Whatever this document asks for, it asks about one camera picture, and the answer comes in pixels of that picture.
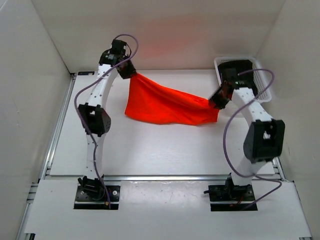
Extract orange shorts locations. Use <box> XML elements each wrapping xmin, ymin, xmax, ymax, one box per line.
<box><xmin>124</xmin><ymin>73</ymin><xmax>219</xmax><ymax>126</ymax></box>

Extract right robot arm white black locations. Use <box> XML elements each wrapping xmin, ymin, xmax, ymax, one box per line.
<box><xmin>209</xmin><ymin>68</ymin><xmax>285</xmax><ymax>200</ymax></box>

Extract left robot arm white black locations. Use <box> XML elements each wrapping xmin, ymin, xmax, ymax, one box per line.
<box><xmin>74</xmin><ymin>38</ymin><xmax>136</xmax><ymax>203</ymax></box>

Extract black shorts in basket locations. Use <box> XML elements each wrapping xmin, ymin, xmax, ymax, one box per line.
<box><xmin>217</xmin><ymin>59</ymin><xmax>258</xmax><ymax>96</ymax></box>

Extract small dark label sticker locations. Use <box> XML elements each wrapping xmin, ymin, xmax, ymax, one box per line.
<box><xmin>77</xmin><ymin>71</ymin><xmax>95</xmax><ymax>76</ymax></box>

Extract white plastic basket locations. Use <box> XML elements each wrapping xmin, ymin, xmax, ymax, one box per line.
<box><xmin>214</xmin><ymin>56</ymin><xmax>272</xmax><ymax>103</ymax></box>

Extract aluminium rail right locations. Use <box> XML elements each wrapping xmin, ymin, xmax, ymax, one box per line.
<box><xmin>272</xmin><ymin>157</ymin><xmax>286</xmax><ymax>181</ymax></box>

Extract aluminium rail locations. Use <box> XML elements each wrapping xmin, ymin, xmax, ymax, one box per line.
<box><xmin>44</xmin><ymin>173</ymin><xmax>281</xmax><ymax>182</ymax></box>
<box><xmin>37</xmin><ymin>73</ymin><xmax>77</xmax><ymax>183</ymax></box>
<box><xmin>272</xmin><ymin>157</ymin><xmax>286</xmax><ymax>181</ymax></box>

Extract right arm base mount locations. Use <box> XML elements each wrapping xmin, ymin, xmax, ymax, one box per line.
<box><xmin>203</xmin><ymin>176</ymin><xmax>258</xmax><ymax>212</ymax></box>

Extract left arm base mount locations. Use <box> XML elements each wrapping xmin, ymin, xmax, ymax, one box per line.
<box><xmin>73</xmin><ymin>183</ymin><xmax>121</xmax><ymax>210</ymax></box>

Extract aluminium rail left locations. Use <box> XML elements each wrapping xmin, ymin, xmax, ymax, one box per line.
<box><xmin>37</xmin><ymin>73</ymin><xmax>77</xmax><ymax>183</ymax></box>

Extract aluminium rail front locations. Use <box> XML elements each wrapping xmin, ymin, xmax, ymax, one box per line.
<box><xmin>44</xmin><ymin>173</ymin><xmax>281</xmax><ymax>182</ymax></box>

